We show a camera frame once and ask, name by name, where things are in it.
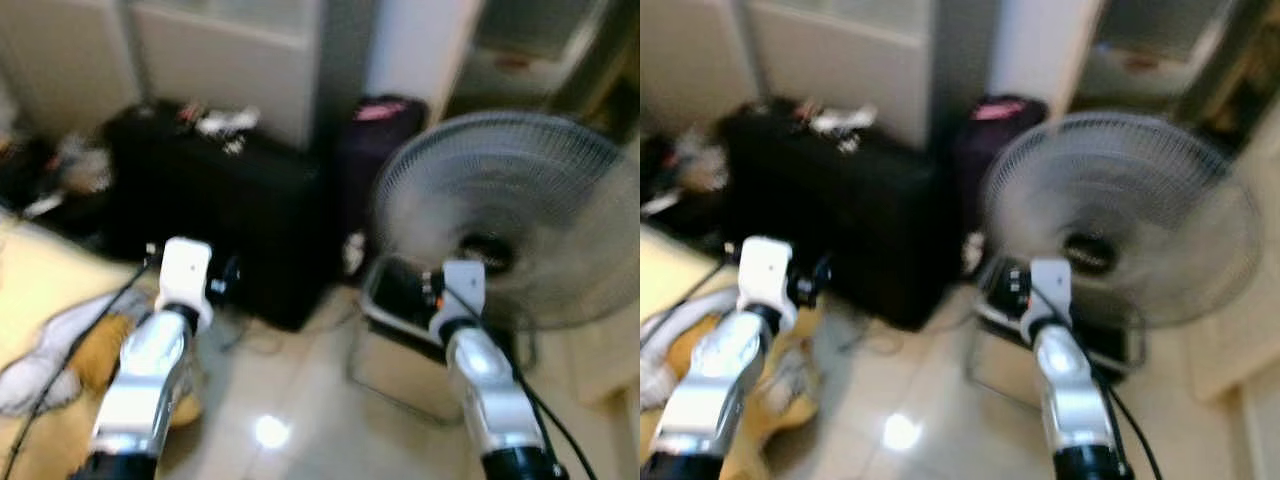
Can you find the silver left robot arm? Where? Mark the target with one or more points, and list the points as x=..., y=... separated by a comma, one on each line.
x=145, y=380
x=720, y=380

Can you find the black suitcase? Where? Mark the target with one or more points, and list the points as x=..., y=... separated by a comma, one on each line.
x=220, y=220
x=860, y=220

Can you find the grey electric fan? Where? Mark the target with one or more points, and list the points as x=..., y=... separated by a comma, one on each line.
x=1120, y=190
x=500, y=190

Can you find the yellow cartoon egg blanket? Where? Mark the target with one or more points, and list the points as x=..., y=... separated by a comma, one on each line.
x=660, y=270
x=40, y=290

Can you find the dark purple bag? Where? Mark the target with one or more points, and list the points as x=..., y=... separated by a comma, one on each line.
x=375, y=150
x=990, y=140

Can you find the small white crumpled item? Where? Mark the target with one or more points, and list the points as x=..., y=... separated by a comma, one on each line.
x=845, y=120
x=225, y=122

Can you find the pile of dark clutter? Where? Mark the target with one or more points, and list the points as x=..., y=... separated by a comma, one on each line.
x=60, y=170
x=680, y=170

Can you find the white cabinet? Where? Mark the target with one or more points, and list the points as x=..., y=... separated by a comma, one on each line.
x=230, y=70
x=840, y=70

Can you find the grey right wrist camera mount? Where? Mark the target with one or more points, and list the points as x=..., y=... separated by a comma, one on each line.
x=462, y=290
x=1050, y=290

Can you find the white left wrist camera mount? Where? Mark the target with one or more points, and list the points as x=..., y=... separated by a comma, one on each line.
x=185, y=270
x=765, y=270

